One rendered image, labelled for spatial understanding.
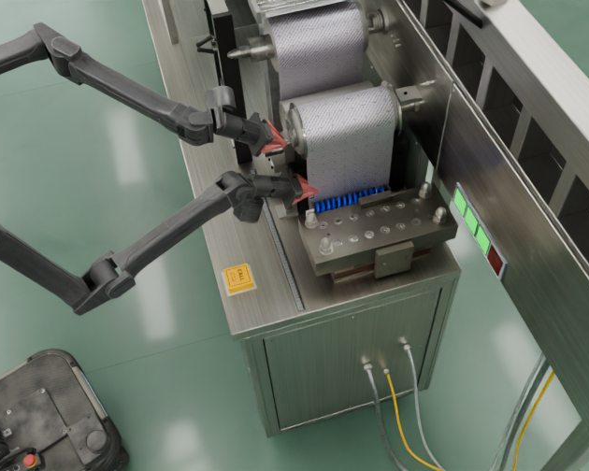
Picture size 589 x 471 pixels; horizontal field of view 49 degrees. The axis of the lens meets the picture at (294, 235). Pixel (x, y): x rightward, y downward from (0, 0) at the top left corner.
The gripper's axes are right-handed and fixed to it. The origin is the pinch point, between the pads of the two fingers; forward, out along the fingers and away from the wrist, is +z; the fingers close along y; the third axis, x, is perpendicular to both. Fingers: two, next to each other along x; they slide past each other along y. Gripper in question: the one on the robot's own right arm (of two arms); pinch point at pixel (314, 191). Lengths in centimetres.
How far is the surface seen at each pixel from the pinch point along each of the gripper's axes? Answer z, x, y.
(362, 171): 10.4, 9.0, 0.2
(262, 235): -5.8, -22.8, -3.3
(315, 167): -4.0, 8.4, 0.2
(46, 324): -46, -145, -54
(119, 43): 4, -121, -241
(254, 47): -18.7, 21.9, -29.0
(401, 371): 53, -57, 26
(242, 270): -14.5, -24.6, 8.7
